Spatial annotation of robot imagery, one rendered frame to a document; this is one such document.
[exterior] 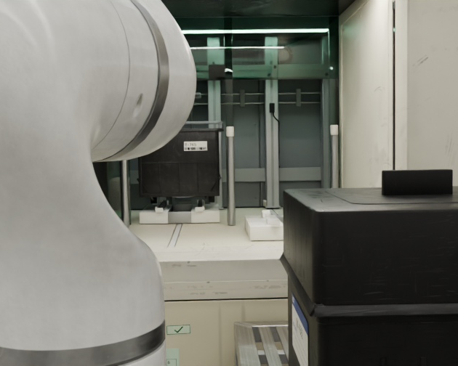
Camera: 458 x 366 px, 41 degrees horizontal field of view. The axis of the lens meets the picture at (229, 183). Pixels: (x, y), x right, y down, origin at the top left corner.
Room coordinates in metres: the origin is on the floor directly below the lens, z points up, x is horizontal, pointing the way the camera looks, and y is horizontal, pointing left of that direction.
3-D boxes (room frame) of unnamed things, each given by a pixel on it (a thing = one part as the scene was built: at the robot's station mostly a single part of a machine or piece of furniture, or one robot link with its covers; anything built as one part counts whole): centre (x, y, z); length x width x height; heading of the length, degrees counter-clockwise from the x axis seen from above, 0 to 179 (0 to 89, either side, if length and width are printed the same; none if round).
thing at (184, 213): (1.71, 0.13, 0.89); 0.22 x 0.21 x 0.04; 2
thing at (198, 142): (1.71, 0.13, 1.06); 0.24 x 0.20 x 0.32; 92
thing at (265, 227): (1.40, -0.14, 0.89); 0.22 x 0.21 x 0.04; 2
